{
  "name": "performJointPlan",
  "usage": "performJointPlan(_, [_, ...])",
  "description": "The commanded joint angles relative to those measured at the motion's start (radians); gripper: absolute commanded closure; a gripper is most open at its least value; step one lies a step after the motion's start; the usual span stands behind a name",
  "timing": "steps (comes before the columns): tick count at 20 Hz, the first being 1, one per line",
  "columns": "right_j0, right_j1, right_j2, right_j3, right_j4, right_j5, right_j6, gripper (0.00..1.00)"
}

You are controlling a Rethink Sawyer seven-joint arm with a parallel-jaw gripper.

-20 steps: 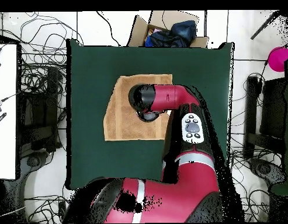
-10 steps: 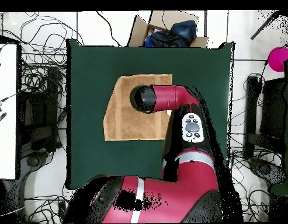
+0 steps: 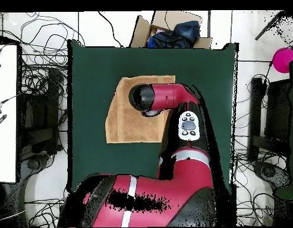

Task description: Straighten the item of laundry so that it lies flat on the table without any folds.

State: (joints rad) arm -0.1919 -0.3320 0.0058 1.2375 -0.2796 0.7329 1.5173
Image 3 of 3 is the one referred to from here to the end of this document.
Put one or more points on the tan terry towel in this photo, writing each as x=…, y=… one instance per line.
x=132, y=125

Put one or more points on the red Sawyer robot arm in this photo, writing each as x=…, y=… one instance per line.
x=170, y=97

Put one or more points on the black flat strip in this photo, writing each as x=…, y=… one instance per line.
x=0, y=121

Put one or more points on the dark green table cloth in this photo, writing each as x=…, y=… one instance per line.
x=101, y=61

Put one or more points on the open cardboard box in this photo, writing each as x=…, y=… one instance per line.
x=141, y=33

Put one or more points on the blue clothes pile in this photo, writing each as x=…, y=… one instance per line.
x=184, y=33

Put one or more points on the black equipment rack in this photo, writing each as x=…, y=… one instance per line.
x=41, y=114

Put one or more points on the round dark stand base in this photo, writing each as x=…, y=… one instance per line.
x=269, y=172

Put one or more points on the white side table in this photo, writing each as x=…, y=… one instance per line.
x=6, y=118

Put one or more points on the pink ball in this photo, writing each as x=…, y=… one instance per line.
x=283, y=60

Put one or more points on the black rod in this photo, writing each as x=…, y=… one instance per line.
x=267, y=28

